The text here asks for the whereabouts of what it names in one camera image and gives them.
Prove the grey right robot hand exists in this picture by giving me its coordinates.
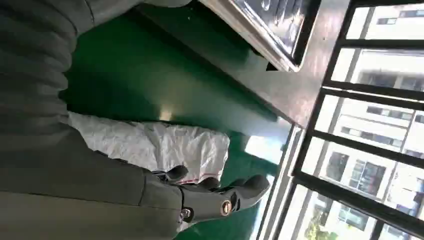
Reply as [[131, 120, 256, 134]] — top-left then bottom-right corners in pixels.
[[0, 123, 271, 240]]

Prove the white woven sack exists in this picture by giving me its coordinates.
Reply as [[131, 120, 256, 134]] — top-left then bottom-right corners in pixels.
[[67, 111, 231, 185]]

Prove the ribbed grey right arm sleeve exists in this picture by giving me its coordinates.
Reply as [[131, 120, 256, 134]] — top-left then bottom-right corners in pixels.
[[0, 0, 193, 133]]

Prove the metal-framed dark tray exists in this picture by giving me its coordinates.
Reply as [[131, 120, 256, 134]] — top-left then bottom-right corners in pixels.
[[198, 0, 323, 73]]

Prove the building outside window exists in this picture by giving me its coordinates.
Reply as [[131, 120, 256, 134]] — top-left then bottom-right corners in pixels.
[[281, 3, 424, 240]]

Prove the pale window sill rail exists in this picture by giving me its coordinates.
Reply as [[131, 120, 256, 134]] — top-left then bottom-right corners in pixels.
[[256, 125, 307, 240]]

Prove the black window frame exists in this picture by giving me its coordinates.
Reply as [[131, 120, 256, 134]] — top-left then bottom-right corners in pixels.
[[274, 0, 424, 240]]

